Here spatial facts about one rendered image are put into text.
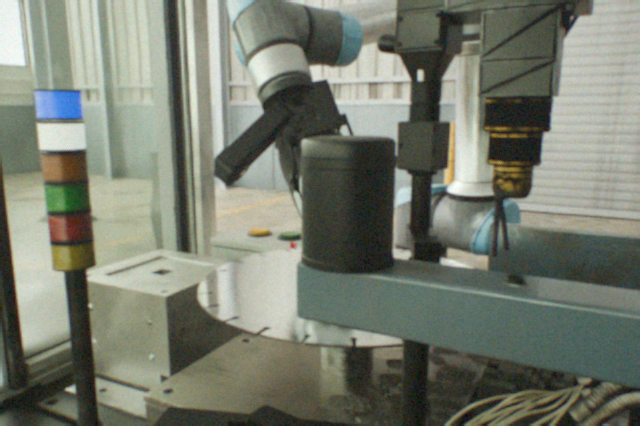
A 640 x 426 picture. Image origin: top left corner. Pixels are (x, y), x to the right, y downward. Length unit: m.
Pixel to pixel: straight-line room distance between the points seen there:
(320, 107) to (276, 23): 0.12
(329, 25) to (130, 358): 0.54
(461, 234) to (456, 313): 0.78
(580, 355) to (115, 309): 0.64
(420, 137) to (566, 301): 0.30
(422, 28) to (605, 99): 5.88
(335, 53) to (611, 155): 5.76
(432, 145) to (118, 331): 0.51
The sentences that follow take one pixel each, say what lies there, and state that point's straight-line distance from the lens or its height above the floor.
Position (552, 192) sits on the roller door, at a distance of 6.48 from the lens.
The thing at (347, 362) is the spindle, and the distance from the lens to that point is 0.61.
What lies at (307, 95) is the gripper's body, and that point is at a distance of 0.68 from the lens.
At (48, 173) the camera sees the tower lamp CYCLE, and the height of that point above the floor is 1.07.
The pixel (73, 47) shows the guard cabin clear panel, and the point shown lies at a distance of 0.90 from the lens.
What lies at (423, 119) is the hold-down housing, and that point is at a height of 1.13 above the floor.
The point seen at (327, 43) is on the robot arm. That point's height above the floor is 1.23.
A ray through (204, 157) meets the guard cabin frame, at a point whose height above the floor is 1.05.
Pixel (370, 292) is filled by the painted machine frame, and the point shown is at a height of 1.03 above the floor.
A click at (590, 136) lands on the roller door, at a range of 6.43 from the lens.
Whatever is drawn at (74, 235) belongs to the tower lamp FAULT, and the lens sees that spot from 0.63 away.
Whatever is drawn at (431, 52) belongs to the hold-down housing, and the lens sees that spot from 0.56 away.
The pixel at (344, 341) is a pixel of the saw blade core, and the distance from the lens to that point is 0.46.
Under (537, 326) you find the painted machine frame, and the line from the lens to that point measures 0.31.
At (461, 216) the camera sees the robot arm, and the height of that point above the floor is 0.94.
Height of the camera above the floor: 1.14
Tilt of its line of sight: 12 degrees down
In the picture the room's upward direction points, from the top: straight up
